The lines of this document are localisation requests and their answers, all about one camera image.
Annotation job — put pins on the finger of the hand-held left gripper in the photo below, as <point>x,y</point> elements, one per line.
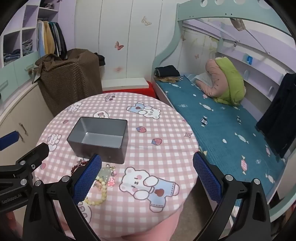
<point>34,154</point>
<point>8,140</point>

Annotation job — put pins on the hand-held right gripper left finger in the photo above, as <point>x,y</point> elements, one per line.
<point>87,178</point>

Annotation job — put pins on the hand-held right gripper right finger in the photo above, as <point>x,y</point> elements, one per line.
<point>207,178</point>

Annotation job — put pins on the pale green pendant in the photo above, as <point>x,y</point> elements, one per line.
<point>103,173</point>

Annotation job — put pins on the pink bear charm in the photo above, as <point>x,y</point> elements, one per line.
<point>111,182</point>

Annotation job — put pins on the small gold charm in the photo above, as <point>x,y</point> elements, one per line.
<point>110,167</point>

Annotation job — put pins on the grey metal tin box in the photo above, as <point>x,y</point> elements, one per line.
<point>99,136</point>

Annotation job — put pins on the beige cabinet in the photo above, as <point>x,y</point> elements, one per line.
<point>13,109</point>

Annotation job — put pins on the blue candy print bed sheet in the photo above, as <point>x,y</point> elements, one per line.
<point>219,120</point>

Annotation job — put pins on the mint green drawer unit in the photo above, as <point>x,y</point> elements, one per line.
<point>20,67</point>

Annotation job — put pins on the pink checked bear tablecloth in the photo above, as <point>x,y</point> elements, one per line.
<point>150,129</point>

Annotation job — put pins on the brown dotted cloth cover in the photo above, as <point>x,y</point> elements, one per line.
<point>69,78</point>

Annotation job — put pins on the pile of folded jeans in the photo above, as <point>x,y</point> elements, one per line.
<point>11,56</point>

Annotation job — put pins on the dark hanging jacket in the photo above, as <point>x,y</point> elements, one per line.
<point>279,115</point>

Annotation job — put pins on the white pillow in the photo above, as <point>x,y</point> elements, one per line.
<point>204,78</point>

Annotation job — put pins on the pink and green quilt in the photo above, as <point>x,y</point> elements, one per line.
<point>231,78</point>

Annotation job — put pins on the tan folded cloth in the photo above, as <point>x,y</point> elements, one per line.
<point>171,79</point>

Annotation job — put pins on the red plastic stool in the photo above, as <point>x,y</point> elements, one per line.
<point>151,89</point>

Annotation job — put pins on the row of hanging clothes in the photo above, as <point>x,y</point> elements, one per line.
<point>50,39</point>

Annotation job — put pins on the faded pink butterfly sticker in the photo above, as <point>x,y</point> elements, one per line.
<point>118,69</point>

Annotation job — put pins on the dark folded clothes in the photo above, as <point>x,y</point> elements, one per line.
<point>167,70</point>

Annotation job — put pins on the black garment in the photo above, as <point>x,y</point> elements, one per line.
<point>101,59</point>

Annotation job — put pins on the small blue box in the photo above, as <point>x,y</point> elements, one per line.
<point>249,59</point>

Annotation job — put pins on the white open shelf unit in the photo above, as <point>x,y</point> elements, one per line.
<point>30,14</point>

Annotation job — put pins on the red pink butterfly sticker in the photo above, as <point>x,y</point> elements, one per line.
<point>119,45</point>

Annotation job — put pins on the white wardrobe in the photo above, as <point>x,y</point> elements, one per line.
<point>92,27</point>

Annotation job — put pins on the brown butterfly sticker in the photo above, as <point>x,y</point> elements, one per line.
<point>146,20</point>

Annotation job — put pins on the teal bunk bed frame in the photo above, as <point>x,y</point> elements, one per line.
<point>166,48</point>

